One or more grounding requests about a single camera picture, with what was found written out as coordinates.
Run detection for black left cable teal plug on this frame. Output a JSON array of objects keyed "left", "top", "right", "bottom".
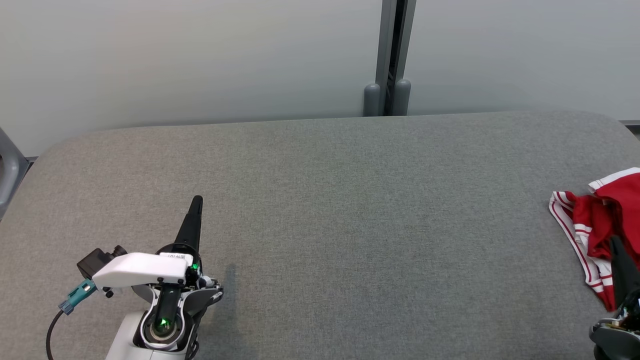
[{"left": 46, "top": 279, "right": 97, "bottom": 360}]

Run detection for dark grey partition post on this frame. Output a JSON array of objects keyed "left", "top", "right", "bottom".
[{"left": 363, "top": 0, "right": 417, "bottom": 117}]

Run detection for red Bulls jersey white sleeves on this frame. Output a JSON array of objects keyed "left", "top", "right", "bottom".
[{"left": 548, "top": 190, "right": 621, "bottom": 312}]

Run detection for grey metal desk leg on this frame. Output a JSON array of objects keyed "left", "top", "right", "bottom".
[{"left": 0, "top": 127, "right": 30, "bottom": 218}]

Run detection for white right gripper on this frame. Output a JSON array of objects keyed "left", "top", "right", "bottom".
[{"left": 590, "top": 236, "right": 640, "bottom": 360}]

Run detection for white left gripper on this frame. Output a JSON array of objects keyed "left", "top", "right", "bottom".
[{"left": 92, "top": 195, "right": 223, "bottom": 303}]

